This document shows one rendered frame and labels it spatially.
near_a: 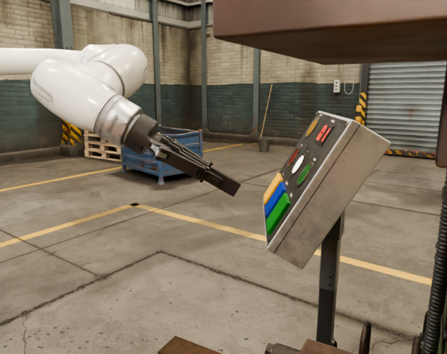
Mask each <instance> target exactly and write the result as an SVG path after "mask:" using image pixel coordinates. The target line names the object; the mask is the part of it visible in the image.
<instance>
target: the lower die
mask: <svg viewBox="0 0 447 354"><path fill-rule="evenodd" d="M299 354H355V353H351V352H349V351H346V350H342V349H340V348H336V347H333V346H329V345H327V344H324V343H321V342H318V341H314V340H311V339H307V340H306V341H305V343H304V345H303V347H302V349H301V350H300V352H299Z"/></svg>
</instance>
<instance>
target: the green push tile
mask: <svg viewBox="0 0 447 354"><path fill-rule="evenodd" d="M290 205H291V203H290V199H289V197H288V194H287V193H284V194H283V196H282V197H281V198H280V200H279V201H278V203H277V204H276V206H275V208H274V209H273V211H272V212H271V214H270V215H269V217H268V218H267V220H266V228H267V233H268V234H269V235H271V233H272V232H273V231H274V229H275V228H276V226H277V224H278V223H279V221H280V220H281V218H282V217H283V215H284V214H285V212H286V211H287V209H288V208H289V206H290Z"/></svg>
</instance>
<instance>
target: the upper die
mask: <svg viewBox="0 0 447 354"><path fill-rule="evenodd" d="M213 36H214V38H215V39H220V40H223V41H228V42H231V43H234V44H240V45H243V46H249V47H252V48H257V49H260V50H264V51H269V52H272V53H277V54H281V55H286V56H289V57H293V58H298V59H301V60H306V61H309V62H313V63H318V64H322V65H344V64H364V63H402V62H422V61H442V60H447V0H213Z"/></svg>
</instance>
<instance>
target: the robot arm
mask: <svg viewBox="0 0 447 354"><path fill-rule="evenodd" d="M14 74H32V77H31V81H30V86H31V91H32V95H33V96H34V97H35V98H36V99H37V100H38V101H39V102H40V103H41V104H42V105H43V106H44V107H46V108H47V109H48V110H50V111H51V112H52V113H54V114H55V115H57V116H58V117H60V118H61V119H63V120H65V121H66V122H68V123H70V124H72V125H74V126H76V127H78V128H80V129H84V130H87V131H91V132H93V133H95V134H97V135H98V136H100V137H101V138H104V139H106V140H107V141H109V142H110V143H112V144H114V145H116V146H117V147H122V146H125V147H126V148H129V149H130V150H132V151H133V152H135V153H137V154H138V155H142V154H143V153H144V152H145V151H146V150H149V151H151V152H152V153H153V155H154V158H155V159H156V160H158V161H161V162H164V163H166V164H168V165H170V166H172V167H174V168H176V169H178V170H180V171H182V172H184V173H186V174H188V175H190V176H192V177H194V178H196V179H198V180H200V182H201V183H202V182H203V181H207V182H208V183H210V184H212V185H213V186H215V187H216V188H218V189H220V190H222V191H224V192H225V193H227V194H229V195H230V196H232V197H234V196H235V194H236V192H237V191H238V189H239V187H240V185H241V183H240V182H239V181H237V180H236V179H234V178H231V177H230V176H228V175H227V174H225V173H223V172H222V171H220V170H218V169H216V168H214V167H213V166H212V165H213V162H210V163H209V162H208V161H206V160H205V159H203V158H201V157H200V156H199V155H197V154H195V153H194V152H192V151H191V150H189V149H188V148H186V147H185V146H183V145H182V144H180V142H178V141H177V140H176V139H172V138H170V137H169V136H161V135H159V134H158V133H157V130H158V129H159V126H160V125H159V123H158V122H157V121H155V120H154V119H152V118H150V117H149V116H147V115H146V114H143V110H142V109H141V108H140V107H139V106H137V105H135V104H133V103H132V102H130V101H129V100H127V98H129V97H131V96H132V95H133V94H135V92H137V90H139V89H140V87H141V86H142V85H143V83H144V82H145V80H146V78H147V76H148V61H147V58H146V56H145V54H144V53H143V52H142V51H141V50H140V49H139V48H137V47H135V46H132V45H128V44H119V45H116V44H108V45H93V44H91V45H88V46H86V47H85V48H84V50H83V51H71V50H62V49H45V48H0V75H14Z"/></svg>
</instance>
